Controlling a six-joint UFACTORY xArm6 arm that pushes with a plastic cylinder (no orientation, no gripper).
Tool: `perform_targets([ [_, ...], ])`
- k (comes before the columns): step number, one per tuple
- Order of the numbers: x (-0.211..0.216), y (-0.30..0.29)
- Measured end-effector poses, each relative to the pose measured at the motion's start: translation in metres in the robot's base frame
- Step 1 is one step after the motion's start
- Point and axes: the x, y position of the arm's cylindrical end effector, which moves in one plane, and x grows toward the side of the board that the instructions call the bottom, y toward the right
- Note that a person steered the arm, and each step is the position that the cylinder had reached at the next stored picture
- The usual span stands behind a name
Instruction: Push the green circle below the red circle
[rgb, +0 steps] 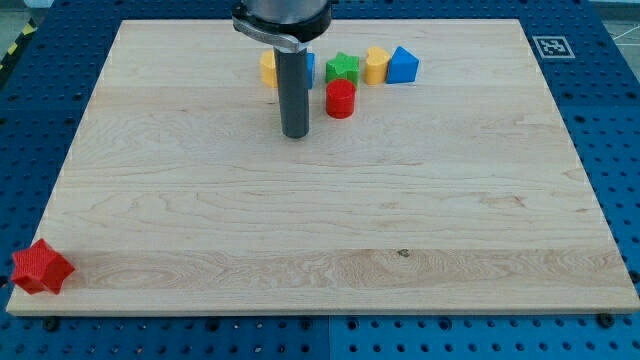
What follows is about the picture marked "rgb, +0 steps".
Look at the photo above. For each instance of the green star block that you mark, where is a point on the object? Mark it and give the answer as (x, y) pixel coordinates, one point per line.
(343, 66)

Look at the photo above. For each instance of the yellow heart block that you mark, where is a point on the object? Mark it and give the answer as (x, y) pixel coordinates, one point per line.
(376, 65)

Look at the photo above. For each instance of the yellow block behind rod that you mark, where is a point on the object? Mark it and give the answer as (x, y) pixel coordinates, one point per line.
(268, 68)

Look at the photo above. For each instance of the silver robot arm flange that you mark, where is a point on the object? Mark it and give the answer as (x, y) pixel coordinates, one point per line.
(287, 25)

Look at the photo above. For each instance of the white fiducial marker tag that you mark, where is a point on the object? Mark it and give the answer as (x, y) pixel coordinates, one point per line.
(553, 47)

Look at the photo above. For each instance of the red star block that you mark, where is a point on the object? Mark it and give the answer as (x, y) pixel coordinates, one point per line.
(40, 268)

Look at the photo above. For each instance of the blue triangle block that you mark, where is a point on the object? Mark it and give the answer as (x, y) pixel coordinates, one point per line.
(403, 67)

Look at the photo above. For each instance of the wooden board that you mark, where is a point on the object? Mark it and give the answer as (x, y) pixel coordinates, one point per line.
(458, 193)

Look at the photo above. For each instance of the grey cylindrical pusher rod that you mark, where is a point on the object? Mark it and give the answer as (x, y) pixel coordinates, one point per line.
(292, 80)

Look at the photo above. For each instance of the blue block behind rod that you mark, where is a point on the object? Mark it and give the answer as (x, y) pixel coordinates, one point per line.
(310, 68)

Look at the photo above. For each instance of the red cylinder block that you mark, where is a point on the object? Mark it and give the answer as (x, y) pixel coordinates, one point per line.
(340, 98)

